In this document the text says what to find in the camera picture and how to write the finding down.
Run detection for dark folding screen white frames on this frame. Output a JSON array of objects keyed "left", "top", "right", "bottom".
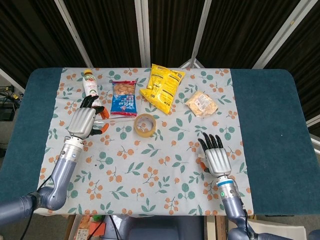
[{"left": 0, "top": 0, "right": 320, "bottom": 137}]

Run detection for floral fruit print tablecloth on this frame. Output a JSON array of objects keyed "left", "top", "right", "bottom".
[{"left": 31, "top": 67, "right": 255, "bottom": 217}]

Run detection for yellowish clear tape roll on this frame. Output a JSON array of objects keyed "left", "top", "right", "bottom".
[{"left": 133, "top": 113, "right": 158, "bottom": 138}]

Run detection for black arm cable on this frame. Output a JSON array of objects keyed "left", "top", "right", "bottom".
[
  {"left": 238, "top": 193, "right": 254, "bottom": 240},
  {"left": 21, "top": 174, "right": 55, "bottom": 240}
]

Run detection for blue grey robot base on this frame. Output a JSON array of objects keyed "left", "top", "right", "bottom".
[{"left": 104, "top": 215, "right": 205, "bottom": 240}]

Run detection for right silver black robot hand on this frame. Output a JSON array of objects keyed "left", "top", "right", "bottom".
[{"left": 197, "top": 132, "right": 232, "bottom": 177}]

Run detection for cardboard box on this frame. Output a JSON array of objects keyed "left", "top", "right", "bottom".
[{"left": 66, "top": 215, "right": 91, "bottom": 240}]

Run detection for clear bag of beige snacks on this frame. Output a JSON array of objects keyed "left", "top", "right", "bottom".
[{"left": 184, "top": 90, "right": 219, "bottom": 119}]

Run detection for white board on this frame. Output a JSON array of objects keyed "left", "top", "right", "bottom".
[{"left": 247, "top": 219, "right": 307, "bottom": 240}]

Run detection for black tangled cables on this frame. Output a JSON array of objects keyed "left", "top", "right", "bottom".
[{"left": 0, "top": 84, "right": 25, "bottom": 121}]

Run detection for teal felt table mat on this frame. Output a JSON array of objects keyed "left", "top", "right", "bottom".
[{"left": 0, "top": 67, "right": 317, "bottom": 217}]

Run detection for blue biscuit snack bag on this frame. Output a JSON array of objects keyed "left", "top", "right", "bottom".
[{"left": 110, "top": 80, "right": 138, "bottom": 118}]

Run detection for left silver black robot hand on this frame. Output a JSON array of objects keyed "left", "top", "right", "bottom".
[{"left": 67, "top": 95, "right": 110, "bottom": 140}]

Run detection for white drink bottle yellow cap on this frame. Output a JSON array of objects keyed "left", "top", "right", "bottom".
[{"left": 82, "top": 69, "right": 101, "bottom": 106}]

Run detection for yellow snack bag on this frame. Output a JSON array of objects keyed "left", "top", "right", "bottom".
[{"left": 139, "top": 63, "right": 187, "bottom": 116}]

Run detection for orange box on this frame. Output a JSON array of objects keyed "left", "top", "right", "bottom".
[{"left": 88, "top": 219, "right": 107, "bottom": 237}]

